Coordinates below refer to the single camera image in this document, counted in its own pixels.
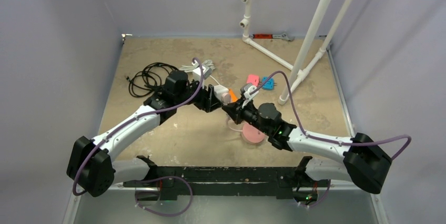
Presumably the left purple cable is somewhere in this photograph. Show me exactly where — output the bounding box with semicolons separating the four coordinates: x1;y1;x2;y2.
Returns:
72;57;205;217

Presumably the white cube socket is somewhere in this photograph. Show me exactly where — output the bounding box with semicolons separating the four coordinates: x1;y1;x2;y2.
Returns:
214;85;230;104

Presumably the pink plug adapter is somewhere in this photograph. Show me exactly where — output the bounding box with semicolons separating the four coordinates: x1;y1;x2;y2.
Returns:
246;74;260;87

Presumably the blue plug adapter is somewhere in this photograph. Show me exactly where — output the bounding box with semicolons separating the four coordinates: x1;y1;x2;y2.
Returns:
261;77;277;90

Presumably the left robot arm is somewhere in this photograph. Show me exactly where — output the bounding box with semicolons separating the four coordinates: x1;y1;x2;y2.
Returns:
67;70;231;197

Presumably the white pipe frame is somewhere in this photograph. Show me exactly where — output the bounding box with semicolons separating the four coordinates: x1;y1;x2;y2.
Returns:
239;0;368;106

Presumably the black coiled cable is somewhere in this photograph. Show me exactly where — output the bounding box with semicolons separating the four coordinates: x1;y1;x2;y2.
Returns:
127;62;180;98

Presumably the white power cable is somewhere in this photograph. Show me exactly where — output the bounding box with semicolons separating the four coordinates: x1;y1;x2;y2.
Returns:
178;59;224;87

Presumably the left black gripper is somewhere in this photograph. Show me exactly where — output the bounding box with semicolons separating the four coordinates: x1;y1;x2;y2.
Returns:
175;77;221;111

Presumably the red handled wrench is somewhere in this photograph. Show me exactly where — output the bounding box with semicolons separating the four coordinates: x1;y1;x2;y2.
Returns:
249;33;295;42

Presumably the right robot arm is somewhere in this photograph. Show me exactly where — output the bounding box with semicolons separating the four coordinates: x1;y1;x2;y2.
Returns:
222;101;392;194

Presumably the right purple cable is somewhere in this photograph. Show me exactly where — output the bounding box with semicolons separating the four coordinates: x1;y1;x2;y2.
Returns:
249;70;412;209

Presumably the black base beam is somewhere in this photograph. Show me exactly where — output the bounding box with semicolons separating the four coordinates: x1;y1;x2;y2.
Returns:
123;156;329;201

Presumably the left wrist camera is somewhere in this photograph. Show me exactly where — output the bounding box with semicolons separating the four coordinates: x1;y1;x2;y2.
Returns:
192;65;212;84

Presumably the orange power strip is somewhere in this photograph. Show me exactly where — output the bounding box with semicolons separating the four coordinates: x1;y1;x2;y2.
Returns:
228;89;239;103

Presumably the pink round socket base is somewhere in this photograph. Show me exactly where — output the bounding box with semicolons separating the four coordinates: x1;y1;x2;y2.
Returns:
241;124;267;145

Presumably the purple cable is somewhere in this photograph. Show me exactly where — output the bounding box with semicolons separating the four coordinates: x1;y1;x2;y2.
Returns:
249;70;412;209
72;57;205;217

